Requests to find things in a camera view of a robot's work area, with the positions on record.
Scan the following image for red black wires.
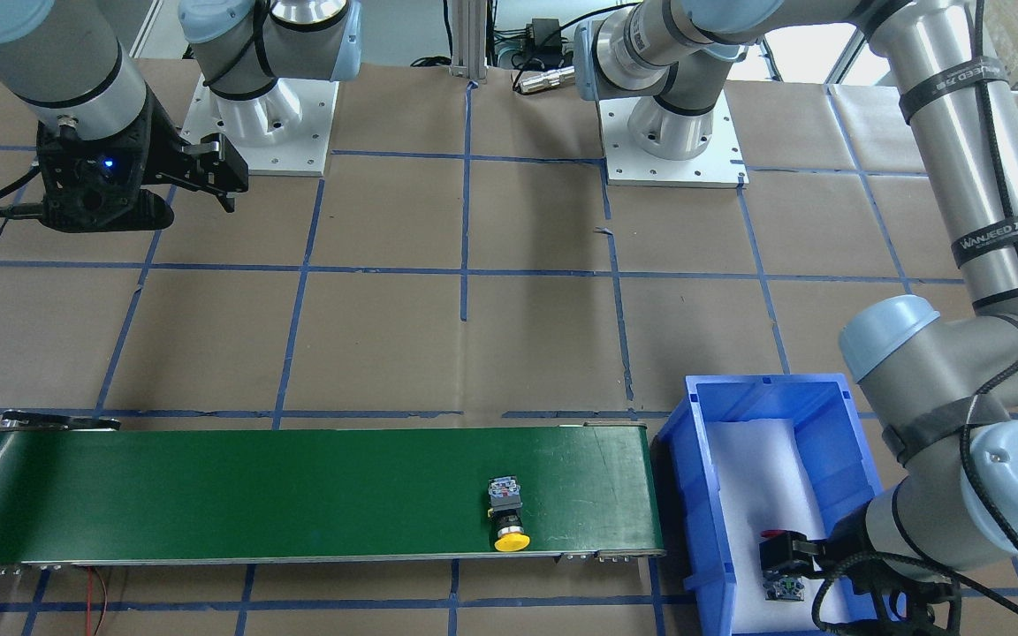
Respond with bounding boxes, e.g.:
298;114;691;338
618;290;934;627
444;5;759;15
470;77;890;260
87;567;110;636

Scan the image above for red mushroom push button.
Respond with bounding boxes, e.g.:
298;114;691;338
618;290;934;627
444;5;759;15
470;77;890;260
759;530;815;602

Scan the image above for green conveyor belt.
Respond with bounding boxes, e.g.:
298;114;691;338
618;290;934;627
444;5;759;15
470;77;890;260
0;411;665;568

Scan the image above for blue bin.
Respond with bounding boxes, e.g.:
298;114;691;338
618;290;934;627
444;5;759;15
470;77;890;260
657;374;882;635

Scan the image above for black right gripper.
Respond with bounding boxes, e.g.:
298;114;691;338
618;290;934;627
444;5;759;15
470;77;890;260
36;90;249;233

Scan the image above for yellow mushroom push button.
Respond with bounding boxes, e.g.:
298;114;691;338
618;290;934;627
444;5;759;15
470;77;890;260
486;475;532;552

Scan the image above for black power adapter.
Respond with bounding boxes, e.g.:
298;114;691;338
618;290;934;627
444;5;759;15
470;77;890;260
525;18;563;56

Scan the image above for aluminium frame post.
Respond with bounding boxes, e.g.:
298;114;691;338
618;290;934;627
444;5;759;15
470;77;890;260
444;1;491;85

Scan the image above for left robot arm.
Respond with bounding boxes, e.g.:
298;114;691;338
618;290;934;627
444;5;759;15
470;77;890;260
574;1;1018;635

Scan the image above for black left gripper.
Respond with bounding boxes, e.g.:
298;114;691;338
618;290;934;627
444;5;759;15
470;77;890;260
759;532;956;635

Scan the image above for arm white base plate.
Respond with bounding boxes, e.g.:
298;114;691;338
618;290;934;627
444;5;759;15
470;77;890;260
596;92;750;188
180;78;342;178

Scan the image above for white foam pad in bin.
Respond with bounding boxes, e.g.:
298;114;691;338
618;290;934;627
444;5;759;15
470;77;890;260
706;419;827;633

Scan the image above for silver cylindrical connector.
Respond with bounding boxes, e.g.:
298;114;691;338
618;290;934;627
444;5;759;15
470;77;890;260
516;67;576;95

